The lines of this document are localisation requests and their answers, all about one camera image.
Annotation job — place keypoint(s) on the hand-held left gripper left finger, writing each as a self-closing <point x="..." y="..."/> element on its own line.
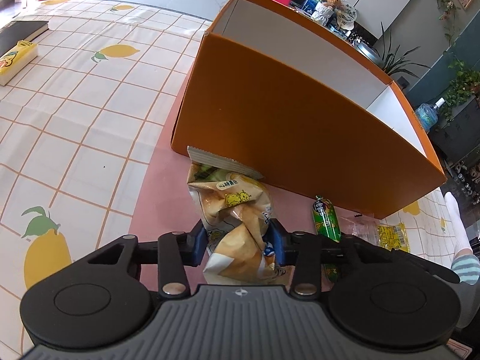
<point x="198" y="245"/>

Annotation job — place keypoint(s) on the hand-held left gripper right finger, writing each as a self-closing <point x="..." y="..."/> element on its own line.
<point x="276" y="245"/>

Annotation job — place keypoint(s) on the beige chip bag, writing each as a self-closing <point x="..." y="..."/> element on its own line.
<point x="232" y="210"/>

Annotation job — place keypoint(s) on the orange cardboard box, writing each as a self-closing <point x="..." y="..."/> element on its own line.
<point x="300" y="120"/>

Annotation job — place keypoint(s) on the green snack packet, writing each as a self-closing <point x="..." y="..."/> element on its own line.
<point x="326" y="217"/>

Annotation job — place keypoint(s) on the pink mat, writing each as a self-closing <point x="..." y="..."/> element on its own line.
<point x="165" y="195"/>

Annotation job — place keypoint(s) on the small clear wrapper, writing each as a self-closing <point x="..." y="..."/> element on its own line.
<point x="360" y="228"/>

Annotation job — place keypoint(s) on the yellow snack packet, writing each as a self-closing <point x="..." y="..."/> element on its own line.
<point x="392" y="236"/>

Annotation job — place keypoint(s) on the lemon print tablecloth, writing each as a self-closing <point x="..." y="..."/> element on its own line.
<point x="75" y="120"/>

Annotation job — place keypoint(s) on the white sock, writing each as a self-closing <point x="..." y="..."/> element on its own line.
<point x="457" y="225"/>

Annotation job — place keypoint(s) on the blue water jug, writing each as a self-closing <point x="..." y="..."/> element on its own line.
<point x="427" y="116"/>

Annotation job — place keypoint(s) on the dark cabinet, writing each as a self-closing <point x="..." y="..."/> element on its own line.
<point x="457" y="138"/>

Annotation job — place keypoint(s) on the silver trash can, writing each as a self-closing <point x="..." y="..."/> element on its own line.
<point x="365" y="48"/>

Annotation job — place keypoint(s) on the potted long-leaf plant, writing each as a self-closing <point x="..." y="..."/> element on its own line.
<point x="397" y="58"/>

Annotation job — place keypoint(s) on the round decorative fan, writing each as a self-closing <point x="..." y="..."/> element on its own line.
<point x="347" y="17"/>

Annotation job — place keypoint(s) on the hanging green leafy plant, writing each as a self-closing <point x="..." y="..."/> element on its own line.
<point x="461" y="86"/>

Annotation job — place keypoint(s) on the teddy bear in white wrap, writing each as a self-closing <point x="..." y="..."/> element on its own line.
<point x="327" y="5"/>

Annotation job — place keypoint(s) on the yellow rectangular box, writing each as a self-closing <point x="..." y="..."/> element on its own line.
<point x="18" y="62"/>

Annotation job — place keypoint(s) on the black book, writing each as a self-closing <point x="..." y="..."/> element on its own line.
<point x="22" y="32"/>

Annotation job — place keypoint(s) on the trailing vine plant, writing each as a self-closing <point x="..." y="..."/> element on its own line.
<point x="446" y="7"/>

